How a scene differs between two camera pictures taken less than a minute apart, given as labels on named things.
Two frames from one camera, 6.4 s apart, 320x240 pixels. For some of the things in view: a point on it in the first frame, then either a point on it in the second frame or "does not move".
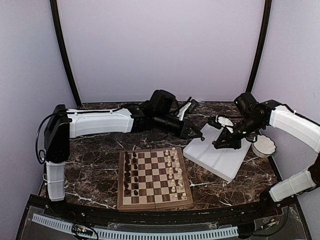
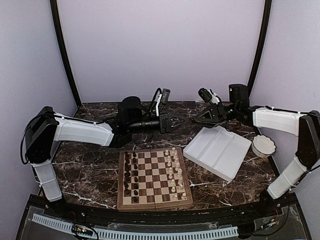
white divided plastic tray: (225, 162) does not move
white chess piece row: (175, 173) does not move
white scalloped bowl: (264, 147) does not move
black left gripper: (186, 129) to (166, 124)
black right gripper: (226, 134) to (217, 111)
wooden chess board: (152, 179) does not move
